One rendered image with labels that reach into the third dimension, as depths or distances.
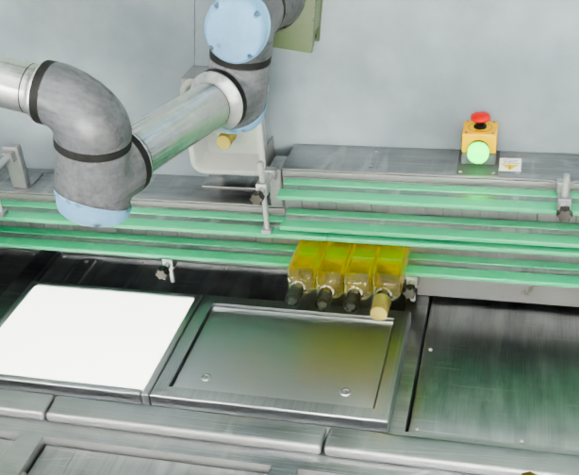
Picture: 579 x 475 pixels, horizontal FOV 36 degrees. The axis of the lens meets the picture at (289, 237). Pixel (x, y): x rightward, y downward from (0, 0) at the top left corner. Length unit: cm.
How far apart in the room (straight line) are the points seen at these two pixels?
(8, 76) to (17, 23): 80
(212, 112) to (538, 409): 82
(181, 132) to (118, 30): 58
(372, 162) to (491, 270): 34
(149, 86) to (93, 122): 77
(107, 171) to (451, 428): 80
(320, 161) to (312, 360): 43
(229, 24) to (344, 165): 45
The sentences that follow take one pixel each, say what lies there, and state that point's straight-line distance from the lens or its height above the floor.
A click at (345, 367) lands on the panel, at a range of 177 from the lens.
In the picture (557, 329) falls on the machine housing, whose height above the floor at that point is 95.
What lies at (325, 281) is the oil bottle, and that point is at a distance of 176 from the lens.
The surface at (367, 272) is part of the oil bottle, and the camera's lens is 176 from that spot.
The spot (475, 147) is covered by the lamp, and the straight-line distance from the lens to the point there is 184.
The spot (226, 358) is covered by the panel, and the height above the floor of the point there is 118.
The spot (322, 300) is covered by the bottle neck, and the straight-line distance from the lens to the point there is 172.
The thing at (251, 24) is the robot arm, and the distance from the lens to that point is 159.
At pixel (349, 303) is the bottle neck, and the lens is 174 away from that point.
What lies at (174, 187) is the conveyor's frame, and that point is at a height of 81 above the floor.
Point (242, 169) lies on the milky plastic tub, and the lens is 198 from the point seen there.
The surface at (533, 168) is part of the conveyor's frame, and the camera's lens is 188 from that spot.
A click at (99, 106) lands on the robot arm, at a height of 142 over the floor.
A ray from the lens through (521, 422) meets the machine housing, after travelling 172.
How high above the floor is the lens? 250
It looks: 55 degrees down
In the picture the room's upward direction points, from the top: 156 degrees counter-clockwise
